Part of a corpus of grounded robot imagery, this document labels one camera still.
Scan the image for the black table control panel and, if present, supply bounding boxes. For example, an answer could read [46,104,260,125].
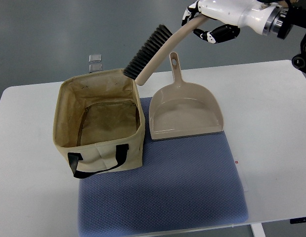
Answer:
[290,217,306,224]

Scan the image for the beige plastic dustpan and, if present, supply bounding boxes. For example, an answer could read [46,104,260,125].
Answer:
[149,52,224,140]

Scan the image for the white table leg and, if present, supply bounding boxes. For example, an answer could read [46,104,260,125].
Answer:
[251,223,266,237]

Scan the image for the blue textured mat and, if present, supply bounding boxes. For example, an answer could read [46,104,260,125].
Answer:
[77,96,249,237]

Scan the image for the yellow fabric bag black handle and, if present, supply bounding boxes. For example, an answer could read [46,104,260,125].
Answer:
[53,69,145,179]

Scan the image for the lower metal floor plate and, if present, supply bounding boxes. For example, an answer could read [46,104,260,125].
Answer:
[89,63,102,73]

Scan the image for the upper metal floor plate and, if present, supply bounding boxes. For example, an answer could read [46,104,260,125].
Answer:
[88,54,101,63]

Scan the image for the metal floor plate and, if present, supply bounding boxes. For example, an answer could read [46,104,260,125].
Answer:
[88,54,101,63]
[89,63,102,73]

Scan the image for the beige hand broom black bristles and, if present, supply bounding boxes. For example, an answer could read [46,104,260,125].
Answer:
[124,15,208,86]

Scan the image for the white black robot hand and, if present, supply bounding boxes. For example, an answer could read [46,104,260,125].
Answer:
[182,0,288,35]

